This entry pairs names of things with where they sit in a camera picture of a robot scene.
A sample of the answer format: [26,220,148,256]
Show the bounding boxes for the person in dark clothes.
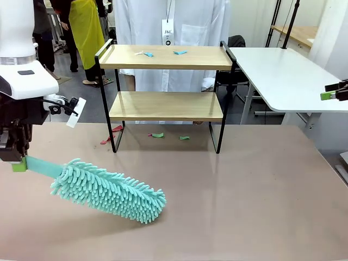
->
[32,0,64,81]

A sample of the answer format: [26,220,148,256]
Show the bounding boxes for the wood and black metal shelf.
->
[94,38,237,154]

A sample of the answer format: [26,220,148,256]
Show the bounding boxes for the black office chair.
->
[216,34,259,115]

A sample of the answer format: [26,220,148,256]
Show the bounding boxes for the person in white coat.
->
[113,0,233,126]

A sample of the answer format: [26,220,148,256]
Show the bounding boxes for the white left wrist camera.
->
[42,93,88,129]

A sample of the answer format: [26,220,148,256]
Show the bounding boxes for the teal chenille duster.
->
[25,156,167,225]

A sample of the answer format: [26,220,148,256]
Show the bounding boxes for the person's right hand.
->
[125,74,136,92]

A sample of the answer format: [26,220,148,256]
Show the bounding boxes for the white JKC name badge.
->
[161,18,175,46]

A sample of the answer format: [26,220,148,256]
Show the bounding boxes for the grey metal mount plate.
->
[334,151,348,188]

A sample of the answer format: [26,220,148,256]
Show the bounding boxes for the black tripod legs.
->
[265,0,282,48]

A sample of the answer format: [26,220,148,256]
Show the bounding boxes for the person in yellow apron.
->
[58,0,114,88]

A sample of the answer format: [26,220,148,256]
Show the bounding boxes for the wooden background table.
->
[270,25,319,49]

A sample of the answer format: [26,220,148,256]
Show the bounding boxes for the black stand pole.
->
[281,0,301,50]

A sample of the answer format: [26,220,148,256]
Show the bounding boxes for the white side table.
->
[229,47,348,128]

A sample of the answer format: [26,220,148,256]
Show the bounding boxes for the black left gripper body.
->
[0,94,50,132]

